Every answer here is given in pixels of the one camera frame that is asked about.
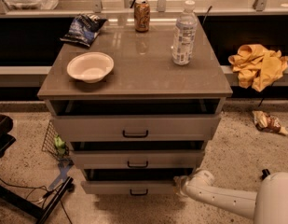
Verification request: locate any black stand leg left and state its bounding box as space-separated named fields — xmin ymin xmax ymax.
xmin=0 ymin=177 xmax=74 ymax=224

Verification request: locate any black floor cable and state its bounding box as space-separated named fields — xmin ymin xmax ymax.
xmin=0 ymin=171 xmax=74 ymax=224

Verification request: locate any wire mesh basket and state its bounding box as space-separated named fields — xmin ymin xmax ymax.
xmin=41 ymin=121 xmax=69 ymax=161

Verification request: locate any clear plastic water bottle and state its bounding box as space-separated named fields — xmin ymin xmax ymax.
xmin=172 ymin=0 xmax=198 ymax=65

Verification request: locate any white paper bowl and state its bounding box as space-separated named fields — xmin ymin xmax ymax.
xmin=67 ymin=52 xmax=114 ymax=83

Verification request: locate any grey top drawer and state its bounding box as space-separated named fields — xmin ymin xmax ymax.
xmin=52 ymin=115 xmax=220 ymax=142

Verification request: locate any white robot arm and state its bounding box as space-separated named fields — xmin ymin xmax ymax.
xmin=174 ymin=170 xmax=288 ymax=224

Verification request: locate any black chair base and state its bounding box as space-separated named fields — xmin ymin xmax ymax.
xmin=0 ymin=115 xmax=16 ymax=158

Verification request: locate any blue chip bag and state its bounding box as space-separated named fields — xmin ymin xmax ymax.
xmin=61 ymin=13 xmax=107 ymax=47

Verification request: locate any grey bottom drawer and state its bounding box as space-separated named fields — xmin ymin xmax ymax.
xmin=81 ymin=168 xmax=193 ymax=196

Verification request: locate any green object in basket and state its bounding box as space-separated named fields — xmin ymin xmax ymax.
xmin=54 ymin=135 xmax=66 ymax=155

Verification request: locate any grey middle drawer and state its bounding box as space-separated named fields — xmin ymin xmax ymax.
xmin=71 ymin=150 xmax=204 ymax=169

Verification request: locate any yellow cloth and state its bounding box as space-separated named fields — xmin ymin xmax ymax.
xmin=228 ymin=44 xmax=288 ymax=91

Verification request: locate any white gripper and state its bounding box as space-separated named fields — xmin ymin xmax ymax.
xmin=173 ymin=175 xmax=188 ymax=197

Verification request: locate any orange soda can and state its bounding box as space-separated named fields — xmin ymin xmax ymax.
xmin=134 ymin=0 xmax=150 ymax=32

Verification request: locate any grey drawer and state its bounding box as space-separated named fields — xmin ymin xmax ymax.
xmin=52 ymin=115 xmax=220 ymax=142
xmin=81 ymin=168 xmax=193 ymax=196
xmin=71 ymin=150 xmax=204 ymax=169

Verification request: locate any black bar right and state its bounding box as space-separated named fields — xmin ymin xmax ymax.
xmin=262 ymin=169 xmax=270 ymax=179

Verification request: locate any brown snack wrapper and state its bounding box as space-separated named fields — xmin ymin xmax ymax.
xmin=253 ymin=111 xmax=288 ymax=136

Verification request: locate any grey drawer cabinet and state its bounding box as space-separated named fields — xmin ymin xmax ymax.
xmin=37 ymin=12 xmax=234 ymax=185

